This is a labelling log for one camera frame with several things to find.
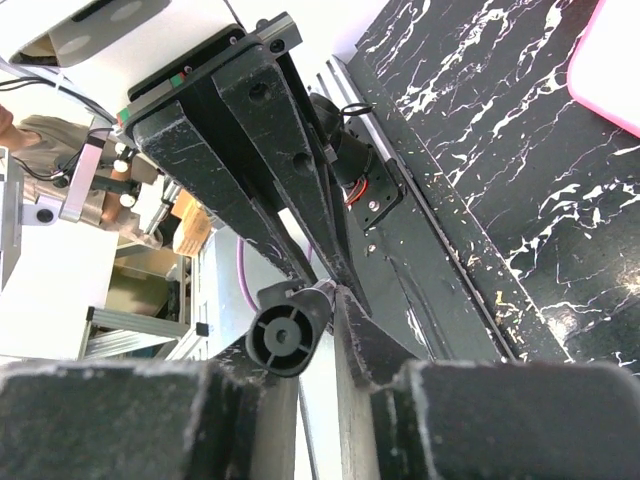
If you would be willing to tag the pink framed whiteboard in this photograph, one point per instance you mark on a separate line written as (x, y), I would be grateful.
(603, 74)

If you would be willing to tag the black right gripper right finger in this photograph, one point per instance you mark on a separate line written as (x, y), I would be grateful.
(404, 418)

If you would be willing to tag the black whiteboard marker pen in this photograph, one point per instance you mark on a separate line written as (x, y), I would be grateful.
(289, 324)

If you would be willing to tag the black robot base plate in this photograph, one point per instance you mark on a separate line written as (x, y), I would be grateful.
(433, 280)

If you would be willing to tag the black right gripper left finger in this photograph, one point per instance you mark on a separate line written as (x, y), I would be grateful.
(222, 418)

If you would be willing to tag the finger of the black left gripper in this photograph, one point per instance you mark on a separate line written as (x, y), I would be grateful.
(174, 143)
(263, 105)

